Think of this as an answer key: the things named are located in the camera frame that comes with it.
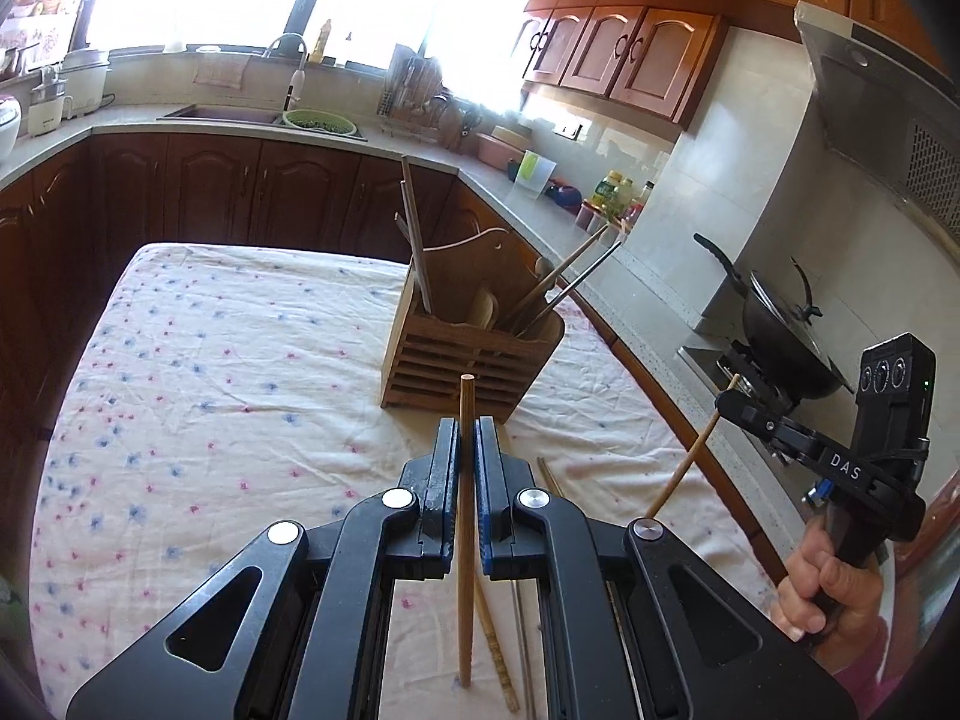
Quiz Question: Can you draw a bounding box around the metal spoon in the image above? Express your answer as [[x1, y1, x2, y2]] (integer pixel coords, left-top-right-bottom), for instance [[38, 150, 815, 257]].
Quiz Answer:
[[466, 284, 500, 330]]

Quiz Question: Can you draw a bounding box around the wooden chopstick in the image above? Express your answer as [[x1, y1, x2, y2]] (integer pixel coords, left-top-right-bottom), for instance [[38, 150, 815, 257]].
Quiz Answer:
[[400, 154, 433, 316]]

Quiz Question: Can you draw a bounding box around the person's right hand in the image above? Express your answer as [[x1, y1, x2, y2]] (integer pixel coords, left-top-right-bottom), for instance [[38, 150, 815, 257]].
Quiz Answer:
[[770, 517, 884, 658]]

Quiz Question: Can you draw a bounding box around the metal chopstick on cloth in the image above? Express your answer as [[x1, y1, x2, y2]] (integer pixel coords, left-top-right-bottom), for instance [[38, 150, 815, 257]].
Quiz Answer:
[[511, 580, 537, 720]]

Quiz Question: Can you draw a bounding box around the patterned bamboo chopstick on cloth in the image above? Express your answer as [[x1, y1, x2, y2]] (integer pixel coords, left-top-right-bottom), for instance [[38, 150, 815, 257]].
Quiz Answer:
[[473, 580, 519, 713]]

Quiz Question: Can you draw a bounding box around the black wok pan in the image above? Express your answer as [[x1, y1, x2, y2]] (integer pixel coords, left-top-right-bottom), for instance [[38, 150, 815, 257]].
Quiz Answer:
[[693, 232, 853, 400]]

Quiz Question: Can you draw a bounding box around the white floral tablecloth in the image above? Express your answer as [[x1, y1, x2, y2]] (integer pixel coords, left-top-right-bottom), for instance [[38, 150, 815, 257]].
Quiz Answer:
[[29, 244, 773, 713]]

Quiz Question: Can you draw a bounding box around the steel range hood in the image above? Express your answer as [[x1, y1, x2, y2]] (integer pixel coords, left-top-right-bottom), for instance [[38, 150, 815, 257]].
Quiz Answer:
[[794, 2, 958, 250]]

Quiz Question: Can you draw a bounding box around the wooden utensil holder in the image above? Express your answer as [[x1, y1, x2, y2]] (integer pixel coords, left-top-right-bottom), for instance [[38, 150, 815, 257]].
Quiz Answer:
[[381, 227, 565, 421]]

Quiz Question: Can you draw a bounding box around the yellow oil bottle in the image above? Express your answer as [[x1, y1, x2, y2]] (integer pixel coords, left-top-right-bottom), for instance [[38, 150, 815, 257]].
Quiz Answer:
[[590, 171, 623, 211]]

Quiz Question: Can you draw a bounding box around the white jug green lid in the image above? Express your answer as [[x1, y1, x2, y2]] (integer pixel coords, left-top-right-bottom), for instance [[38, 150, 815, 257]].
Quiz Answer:
[[514, 149, 556, 195]]

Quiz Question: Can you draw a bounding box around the green colander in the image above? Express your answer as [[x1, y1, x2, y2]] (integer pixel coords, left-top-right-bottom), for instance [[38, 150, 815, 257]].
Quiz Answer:
[[281, 109, 358, 137]]

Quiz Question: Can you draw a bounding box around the dish drying rack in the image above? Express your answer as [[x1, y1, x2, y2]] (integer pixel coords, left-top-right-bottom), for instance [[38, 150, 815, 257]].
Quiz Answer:
[[376, 44, 483, 153]]

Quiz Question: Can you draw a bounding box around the chrome sink faucet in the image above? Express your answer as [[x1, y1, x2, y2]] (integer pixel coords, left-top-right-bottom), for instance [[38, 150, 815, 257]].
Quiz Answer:
[[263, 31, 311, 113]]

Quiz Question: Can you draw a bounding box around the small white cooker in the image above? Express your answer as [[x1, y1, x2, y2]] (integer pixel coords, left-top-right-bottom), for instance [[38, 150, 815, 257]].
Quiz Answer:
[[28, 80, 70, 137]]

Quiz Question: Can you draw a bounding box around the red white rice cooker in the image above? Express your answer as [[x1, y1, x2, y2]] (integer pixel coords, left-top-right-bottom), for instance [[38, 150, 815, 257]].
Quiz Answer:
[[0, 94, 21, 161]]

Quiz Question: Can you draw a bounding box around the large white rice cooker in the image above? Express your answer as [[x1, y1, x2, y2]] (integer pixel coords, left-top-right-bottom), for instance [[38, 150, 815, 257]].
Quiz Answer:
[[60, 47, 109, 119]]

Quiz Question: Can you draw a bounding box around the tropical fruit poster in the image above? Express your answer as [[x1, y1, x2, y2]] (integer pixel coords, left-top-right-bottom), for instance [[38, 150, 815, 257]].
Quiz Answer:
[[2, 0, 83, 78]]

